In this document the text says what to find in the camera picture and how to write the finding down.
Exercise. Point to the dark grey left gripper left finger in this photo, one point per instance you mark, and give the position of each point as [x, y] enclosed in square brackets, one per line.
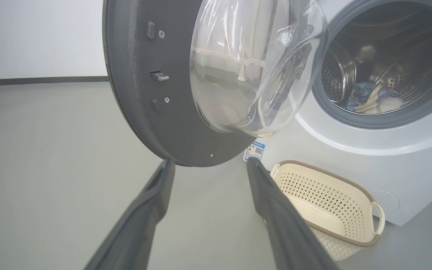
[137, 225]

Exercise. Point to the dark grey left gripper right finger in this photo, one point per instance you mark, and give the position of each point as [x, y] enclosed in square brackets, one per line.
[287, 232]

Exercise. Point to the dark round washer door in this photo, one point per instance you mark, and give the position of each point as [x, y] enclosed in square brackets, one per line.
[144, 112]

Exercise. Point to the blue cartoon print garment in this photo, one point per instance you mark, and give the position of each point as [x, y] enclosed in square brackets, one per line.
[388, 103]
[358, 93]

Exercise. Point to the white front-load washing machine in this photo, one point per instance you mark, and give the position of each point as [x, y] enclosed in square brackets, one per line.
[388, 157]

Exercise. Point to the cream perforated laundry basket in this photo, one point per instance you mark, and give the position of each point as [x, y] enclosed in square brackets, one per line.
[313, 202]

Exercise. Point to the blue energy label sticker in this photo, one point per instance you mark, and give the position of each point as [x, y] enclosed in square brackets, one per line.
[255, 150]

